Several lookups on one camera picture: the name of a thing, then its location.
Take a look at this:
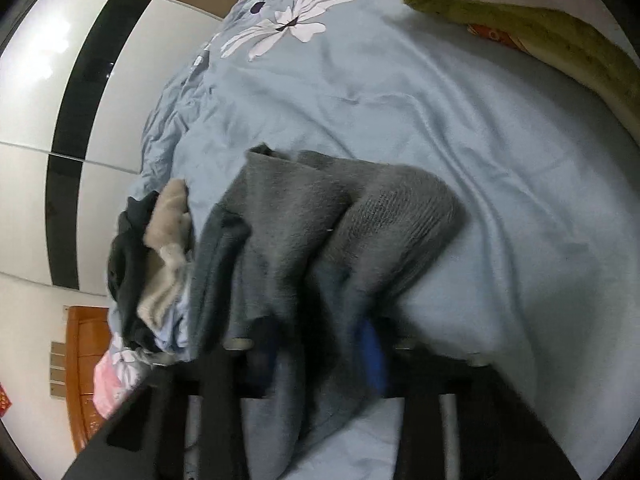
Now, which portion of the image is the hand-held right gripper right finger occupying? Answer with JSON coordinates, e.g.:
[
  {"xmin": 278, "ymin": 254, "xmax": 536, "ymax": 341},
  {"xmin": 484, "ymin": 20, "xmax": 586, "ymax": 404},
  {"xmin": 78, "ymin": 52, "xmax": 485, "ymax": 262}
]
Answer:
[{"xmin": 356, "ymin": 319, "xmax": 581, "ymax": 480}]

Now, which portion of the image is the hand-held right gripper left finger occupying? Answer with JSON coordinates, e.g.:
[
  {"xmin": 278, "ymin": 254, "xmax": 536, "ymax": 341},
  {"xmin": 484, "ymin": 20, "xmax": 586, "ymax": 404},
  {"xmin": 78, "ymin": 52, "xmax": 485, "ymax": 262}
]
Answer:
[{"xmin": 185, "ymin": 319, "xmax": 282, "ymax": 480}]

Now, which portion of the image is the grey knit sweater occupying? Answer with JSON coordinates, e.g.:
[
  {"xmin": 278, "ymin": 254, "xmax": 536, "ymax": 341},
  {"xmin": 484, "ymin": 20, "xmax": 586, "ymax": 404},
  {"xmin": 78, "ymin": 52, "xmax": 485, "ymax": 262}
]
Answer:
[{"xmin": 187, "ymin": 144, "xmax": 468, "ymax": 480}]

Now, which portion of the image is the pink cloud print blanket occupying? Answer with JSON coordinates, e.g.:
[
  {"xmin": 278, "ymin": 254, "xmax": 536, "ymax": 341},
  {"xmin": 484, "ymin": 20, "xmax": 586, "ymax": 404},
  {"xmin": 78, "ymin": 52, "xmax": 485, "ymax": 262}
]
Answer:
[{"xmin": 94, "ymin": 352, "xmax": 136, "ymax": 418}]

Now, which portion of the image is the wooden headboard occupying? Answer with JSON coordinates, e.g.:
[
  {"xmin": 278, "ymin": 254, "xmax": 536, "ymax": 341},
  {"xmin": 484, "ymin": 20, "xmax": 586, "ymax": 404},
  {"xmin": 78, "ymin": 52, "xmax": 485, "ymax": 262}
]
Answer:
[{"xmin": 64, "ymin": 305, "xmax": 113, "ymax": 453}]

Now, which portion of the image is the dark folded garment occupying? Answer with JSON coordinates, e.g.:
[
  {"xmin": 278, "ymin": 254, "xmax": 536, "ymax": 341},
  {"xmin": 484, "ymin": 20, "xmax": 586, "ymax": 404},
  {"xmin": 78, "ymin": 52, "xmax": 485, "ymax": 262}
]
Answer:
[{"xmin": 105, "ymin": 192, "xmax": 166, "ymax": 356}]

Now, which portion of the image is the beige folded garment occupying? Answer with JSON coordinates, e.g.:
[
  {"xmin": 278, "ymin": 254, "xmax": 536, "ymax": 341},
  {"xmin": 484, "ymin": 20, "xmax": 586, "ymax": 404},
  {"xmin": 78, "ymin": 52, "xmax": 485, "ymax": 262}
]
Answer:
[{"xmin": 137, "ymin": 178, "xmax": 194, "ymax": 333}]

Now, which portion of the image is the white wardrobe with black stripe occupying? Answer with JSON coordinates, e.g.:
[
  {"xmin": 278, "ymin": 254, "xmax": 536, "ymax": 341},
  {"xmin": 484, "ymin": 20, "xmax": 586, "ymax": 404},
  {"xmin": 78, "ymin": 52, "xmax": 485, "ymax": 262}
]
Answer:
[{"xmin": 0, "ymin": 0, "xmax": 226, "ymax": 306}]

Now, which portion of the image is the blue floral duvet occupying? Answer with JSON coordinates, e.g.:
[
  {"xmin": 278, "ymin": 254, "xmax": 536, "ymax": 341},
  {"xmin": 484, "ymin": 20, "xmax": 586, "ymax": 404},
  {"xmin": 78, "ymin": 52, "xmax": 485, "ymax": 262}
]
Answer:
[{"xmin": 107, "ymin": 0, "xmax": 640, "ymax": 480}]

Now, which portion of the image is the green blanket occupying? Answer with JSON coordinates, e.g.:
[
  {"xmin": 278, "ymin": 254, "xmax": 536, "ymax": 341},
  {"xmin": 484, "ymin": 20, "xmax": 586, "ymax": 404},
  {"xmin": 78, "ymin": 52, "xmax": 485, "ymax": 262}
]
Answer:
[{"xmin": 402, "ymin": 0, "xmax": 640, "ymax": 128}]

